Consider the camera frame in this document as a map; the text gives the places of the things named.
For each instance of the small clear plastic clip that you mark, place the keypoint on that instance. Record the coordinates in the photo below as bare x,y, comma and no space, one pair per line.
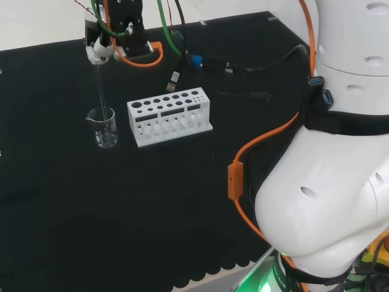
272,18
202,22

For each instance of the clear glass beaker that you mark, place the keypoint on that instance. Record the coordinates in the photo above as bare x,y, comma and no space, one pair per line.
105,134

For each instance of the yellow stop button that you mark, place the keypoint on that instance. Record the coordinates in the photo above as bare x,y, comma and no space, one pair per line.
378,246

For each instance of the black bench cloth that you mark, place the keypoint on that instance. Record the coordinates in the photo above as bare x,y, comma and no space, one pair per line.
91,197

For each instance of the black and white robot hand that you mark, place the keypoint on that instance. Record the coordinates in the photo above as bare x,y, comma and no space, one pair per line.
127,27

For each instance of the blue usb plug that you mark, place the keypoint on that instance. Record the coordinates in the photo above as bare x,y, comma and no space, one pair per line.
329,97
316,81

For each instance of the white test tube rack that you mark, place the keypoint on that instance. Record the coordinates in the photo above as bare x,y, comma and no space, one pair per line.
170,121

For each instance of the clear glass rod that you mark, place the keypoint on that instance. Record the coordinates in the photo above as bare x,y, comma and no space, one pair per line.
101,91

